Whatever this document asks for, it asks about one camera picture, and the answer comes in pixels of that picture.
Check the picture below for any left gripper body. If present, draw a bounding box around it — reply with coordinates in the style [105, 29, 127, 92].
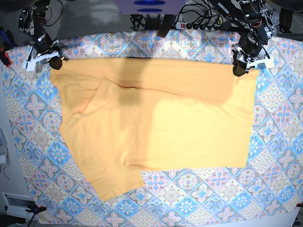
[233, 39, 262, 64]

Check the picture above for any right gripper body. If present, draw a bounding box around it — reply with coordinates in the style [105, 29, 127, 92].
[32, 35, 61, 58]

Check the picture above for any yellow T-shirt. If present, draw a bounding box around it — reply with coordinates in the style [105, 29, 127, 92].
[50, 58, 259, 201]

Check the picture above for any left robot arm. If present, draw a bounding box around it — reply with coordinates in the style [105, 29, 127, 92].
[232, 0, 275, 77]

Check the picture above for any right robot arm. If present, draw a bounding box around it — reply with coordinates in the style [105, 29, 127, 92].
[18, 0, 63, 71]

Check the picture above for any red clamp left upper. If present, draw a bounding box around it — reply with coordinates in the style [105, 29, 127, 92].
[0, 47, 12, 67]

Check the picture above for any white power strip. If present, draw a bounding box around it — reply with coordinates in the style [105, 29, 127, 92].
[174, 21, 223, 30]

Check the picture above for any patterned blue tablecloth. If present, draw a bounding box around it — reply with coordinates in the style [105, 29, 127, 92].
[0, 37, 303, 227]

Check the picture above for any white box left lower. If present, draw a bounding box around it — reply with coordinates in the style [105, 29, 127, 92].
[1, 192, 36, 220]

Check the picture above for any red clamp right lower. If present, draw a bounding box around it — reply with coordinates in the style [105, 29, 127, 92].
[296, 203, 303, 208]

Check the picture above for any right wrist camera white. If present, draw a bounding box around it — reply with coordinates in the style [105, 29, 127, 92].
[23, 61, 36, 71]

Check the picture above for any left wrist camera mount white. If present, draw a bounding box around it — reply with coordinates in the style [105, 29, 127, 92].
[248, 58, 275, 68]

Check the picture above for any blue handled tool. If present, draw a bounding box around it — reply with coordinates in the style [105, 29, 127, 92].
[0, 27, 17, 49]

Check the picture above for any black mount post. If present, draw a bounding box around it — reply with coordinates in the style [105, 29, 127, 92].
[157, 14, 176, 38]

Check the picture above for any grey camera mount plate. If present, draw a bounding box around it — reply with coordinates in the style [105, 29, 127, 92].
[114, 0, 185, 15]

